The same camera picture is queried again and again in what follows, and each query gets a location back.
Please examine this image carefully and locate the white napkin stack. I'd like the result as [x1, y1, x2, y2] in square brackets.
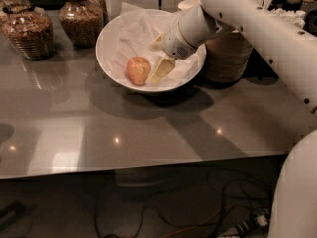
[270, 8, 307, 29]

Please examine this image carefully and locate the white paper liner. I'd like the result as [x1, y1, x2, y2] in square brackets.
[111, 2, 206, 87]

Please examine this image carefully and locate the large white bowl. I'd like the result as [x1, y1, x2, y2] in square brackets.
[95, 8, 207, 94]

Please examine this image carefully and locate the red floor cable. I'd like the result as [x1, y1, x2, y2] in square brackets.
[161, 208, 226, 238]

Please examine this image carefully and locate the power strip on floor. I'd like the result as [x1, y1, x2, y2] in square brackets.
[217, 213, 268, 238]

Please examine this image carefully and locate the glass jar of granola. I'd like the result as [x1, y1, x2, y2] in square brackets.
[1, 0, 55, 60]

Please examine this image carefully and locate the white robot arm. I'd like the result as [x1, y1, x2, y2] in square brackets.
[152, 0, 317, 238]

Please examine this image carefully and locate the red yellow apple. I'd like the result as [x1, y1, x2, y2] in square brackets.
[126, 57, 151, 86]

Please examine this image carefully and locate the glass jar of cereal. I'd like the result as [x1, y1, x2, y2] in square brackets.
[58, 0, 103, 48]

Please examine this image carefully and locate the black floor cable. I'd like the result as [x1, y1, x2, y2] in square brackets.
[93, 167, 281, 238]

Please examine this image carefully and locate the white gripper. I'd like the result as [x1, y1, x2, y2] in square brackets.
[148, 5, 232, 84]

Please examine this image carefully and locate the dark bottle with cap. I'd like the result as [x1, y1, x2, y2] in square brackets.
[283, 0, 302, 11]

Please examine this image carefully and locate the stack of beige paper bowls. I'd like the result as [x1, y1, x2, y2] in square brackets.
[203, 31, 253, 84]

